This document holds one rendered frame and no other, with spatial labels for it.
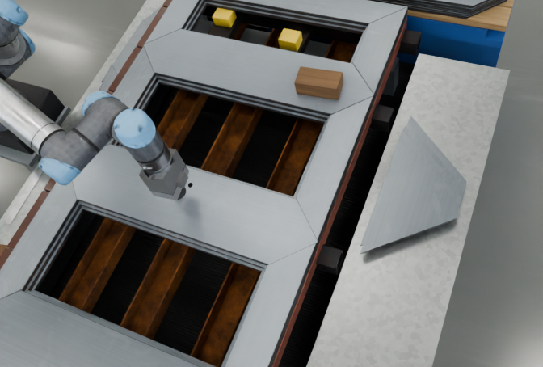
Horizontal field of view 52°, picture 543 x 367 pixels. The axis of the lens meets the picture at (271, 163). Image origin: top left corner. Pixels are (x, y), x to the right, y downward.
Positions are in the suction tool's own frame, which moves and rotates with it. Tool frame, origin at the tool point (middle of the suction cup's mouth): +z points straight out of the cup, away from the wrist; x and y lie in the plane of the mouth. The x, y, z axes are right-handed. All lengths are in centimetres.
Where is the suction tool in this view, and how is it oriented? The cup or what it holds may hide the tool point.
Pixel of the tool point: (177, 191)
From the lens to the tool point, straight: 142.7
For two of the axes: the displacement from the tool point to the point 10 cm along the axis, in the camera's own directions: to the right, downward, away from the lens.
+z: 1.7, 5.0, 8.5
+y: 2.8, -8.5, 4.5
